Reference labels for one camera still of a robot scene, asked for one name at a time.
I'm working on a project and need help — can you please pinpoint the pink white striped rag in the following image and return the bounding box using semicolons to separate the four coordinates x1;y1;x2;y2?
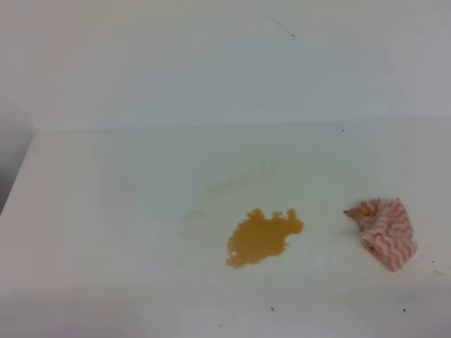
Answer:
344;197;417;272

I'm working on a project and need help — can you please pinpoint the brown coffee stain puddle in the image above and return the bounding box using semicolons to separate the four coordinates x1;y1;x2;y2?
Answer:
225;208;304;269

